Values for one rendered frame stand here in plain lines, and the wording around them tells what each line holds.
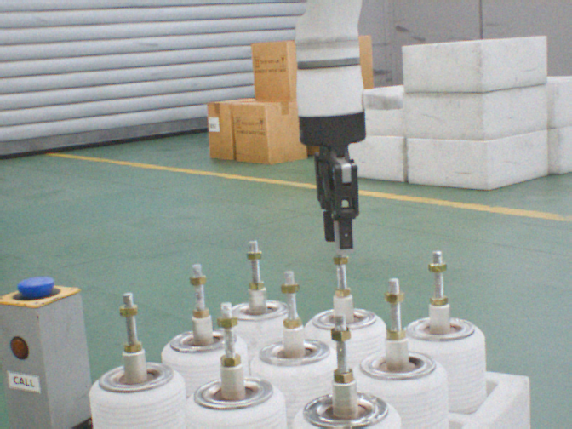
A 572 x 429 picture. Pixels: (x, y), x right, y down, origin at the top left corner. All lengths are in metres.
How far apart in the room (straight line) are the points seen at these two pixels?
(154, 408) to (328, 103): 0.37
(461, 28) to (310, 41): 6.33
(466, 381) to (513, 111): 2.55
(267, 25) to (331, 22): 5.95
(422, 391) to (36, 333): 0.43
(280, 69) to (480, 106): 1.50
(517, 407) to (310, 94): 0.41
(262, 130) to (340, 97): 3.50
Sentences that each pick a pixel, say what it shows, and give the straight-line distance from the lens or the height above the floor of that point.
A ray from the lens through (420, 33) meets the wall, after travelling 7.59.
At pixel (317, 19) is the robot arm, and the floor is 0.60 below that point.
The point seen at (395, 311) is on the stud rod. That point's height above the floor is 0.31.
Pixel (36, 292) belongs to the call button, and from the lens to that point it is 1.04.
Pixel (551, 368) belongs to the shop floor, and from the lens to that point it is 1.61.
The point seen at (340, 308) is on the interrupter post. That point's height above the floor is 0.27.
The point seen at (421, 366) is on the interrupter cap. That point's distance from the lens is 0.90.
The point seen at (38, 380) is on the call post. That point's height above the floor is 0.23.
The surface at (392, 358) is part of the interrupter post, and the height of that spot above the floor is 0.26.
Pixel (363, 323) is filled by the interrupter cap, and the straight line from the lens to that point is 1.03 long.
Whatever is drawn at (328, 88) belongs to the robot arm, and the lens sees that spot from 0.97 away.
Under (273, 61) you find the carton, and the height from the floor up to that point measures 0.50.
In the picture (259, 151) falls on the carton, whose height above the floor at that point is 0.06.
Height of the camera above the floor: 0.57
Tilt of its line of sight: 11 degrees down
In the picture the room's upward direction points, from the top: 4 degrees counter-clockwise
